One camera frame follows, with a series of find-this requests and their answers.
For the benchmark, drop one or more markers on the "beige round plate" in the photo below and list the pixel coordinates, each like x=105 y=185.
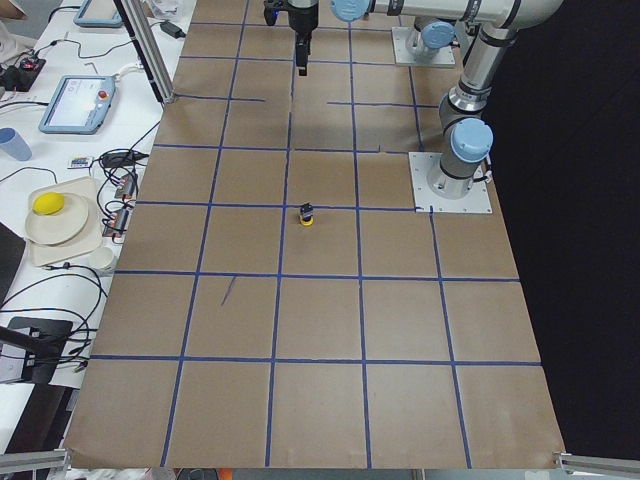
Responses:
x=59 y=227

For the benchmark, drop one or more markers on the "black stand base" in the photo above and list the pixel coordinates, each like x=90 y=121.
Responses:
x=31 y=349

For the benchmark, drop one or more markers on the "yellow push button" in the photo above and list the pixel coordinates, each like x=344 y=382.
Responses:
x=306 y=214

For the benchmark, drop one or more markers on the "teach pendant with screen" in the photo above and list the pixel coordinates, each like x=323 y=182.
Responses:
x=79 y=105

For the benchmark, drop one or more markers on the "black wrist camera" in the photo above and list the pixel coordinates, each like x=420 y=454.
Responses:
x=270 y=12

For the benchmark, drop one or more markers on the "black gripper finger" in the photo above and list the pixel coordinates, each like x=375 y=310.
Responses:
x=302 y=52

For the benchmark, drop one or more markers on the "yellow lemon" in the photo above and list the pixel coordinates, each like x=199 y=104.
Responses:
x=48 y=203

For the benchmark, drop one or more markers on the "beige rectangular tray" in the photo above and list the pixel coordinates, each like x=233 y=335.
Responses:
x=87 y=240

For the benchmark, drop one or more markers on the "black power adapter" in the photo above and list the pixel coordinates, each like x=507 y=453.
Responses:
x=172 y=30

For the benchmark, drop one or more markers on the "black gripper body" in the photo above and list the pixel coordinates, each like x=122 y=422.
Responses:
x=303 y=20

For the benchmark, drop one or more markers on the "brown paper mat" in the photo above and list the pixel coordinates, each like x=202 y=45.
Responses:
x=377 y=337

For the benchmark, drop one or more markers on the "aluminium frame post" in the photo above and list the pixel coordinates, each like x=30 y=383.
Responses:
x=140 y=33

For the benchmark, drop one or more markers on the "light blue plastic cup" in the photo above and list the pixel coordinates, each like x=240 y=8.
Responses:
x=13 y=144

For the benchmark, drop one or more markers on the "small colourful card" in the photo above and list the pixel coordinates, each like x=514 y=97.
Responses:
x=83 y=162

